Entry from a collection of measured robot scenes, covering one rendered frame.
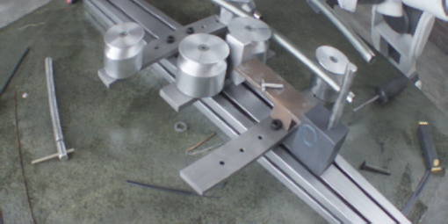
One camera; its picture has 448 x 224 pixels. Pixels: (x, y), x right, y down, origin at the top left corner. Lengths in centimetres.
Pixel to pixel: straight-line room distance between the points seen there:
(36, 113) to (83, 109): 8
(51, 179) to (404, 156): 48
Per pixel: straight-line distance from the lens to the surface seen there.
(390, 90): 62
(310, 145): 43
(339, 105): 39
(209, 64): 45
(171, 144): 48
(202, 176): 40
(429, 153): 59
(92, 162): 46
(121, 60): 47
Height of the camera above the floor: 125
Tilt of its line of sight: 45 degrees down
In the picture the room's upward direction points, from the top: 9 degrees clockwise
